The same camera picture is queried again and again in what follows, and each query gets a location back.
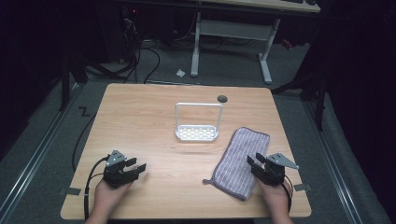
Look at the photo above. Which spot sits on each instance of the person's left hand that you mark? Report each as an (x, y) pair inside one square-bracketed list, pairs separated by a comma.
[(107, 197)]

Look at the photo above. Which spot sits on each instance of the black metal stand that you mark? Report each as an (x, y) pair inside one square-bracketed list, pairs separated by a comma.
[(320, 99), (64, 84)]

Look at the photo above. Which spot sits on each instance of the metal floor rail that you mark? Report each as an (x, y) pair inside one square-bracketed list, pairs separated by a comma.
[(333, 161), (34, 161)]

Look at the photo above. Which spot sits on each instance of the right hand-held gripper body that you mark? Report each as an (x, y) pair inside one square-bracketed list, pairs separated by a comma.
[(274, 171)]

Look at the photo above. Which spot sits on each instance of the white-legged desk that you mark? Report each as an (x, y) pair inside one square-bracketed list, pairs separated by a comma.
[(236, 29)]

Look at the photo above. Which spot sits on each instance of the person's right hand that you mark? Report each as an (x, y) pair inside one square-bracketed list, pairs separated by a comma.
[(275, 197)]

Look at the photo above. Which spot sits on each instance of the black zigzag floor tape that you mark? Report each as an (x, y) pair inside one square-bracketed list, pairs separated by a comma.
[(84, 111)]

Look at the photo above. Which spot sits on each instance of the grey tape piece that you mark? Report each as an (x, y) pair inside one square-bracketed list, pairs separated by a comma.
[(71, 191), (302, 187)]

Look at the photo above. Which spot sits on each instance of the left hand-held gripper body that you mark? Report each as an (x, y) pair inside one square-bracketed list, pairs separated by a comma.
[(116, 174)]

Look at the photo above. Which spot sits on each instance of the purple striped cloth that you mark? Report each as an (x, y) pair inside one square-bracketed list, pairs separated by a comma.
[(236, 161)]

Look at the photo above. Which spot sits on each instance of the black computer tower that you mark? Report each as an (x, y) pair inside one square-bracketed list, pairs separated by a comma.
[(118, 31)]

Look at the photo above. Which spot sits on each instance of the white paper scrap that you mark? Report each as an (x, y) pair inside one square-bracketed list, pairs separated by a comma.
[(180, 73)]

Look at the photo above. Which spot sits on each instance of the white drying rack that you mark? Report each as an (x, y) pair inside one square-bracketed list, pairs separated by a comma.
[(196, 132)]

